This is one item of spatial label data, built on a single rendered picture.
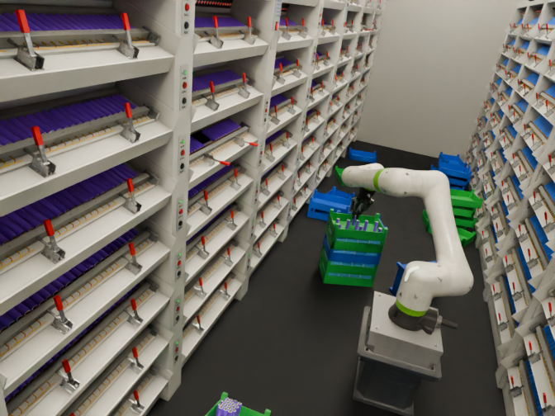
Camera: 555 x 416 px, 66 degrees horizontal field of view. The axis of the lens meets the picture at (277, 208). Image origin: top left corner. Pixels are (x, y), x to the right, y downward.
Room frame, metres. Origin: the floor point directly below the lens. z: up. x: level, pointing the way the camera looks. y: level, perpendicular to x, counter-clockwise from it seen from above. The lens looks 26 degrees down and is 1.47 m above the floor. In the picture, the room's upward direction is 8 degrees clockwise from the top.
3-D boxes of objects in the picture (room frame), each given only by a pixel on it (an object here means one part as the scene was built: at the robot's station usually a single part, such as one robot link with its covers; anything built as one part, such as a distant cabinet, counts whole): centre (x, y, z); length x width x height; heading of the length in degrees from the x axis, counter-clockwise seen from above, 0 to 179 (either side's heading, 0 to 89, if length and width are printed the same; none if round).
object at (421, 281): (1.38, -0.59, 0.54); 0.16 x 0.13 x 0.19; 109
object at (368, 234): (2.20, -0.47, 0.36); 0.30 x 0.20 x 0.08; 96
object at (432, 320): (1.36, -0.63, 0.42); 0.26 x 0.15 x 0.06; 73
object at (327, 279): (2.20, -0.47, 0.04); 0.30 x 0.20 x 0.08; 96
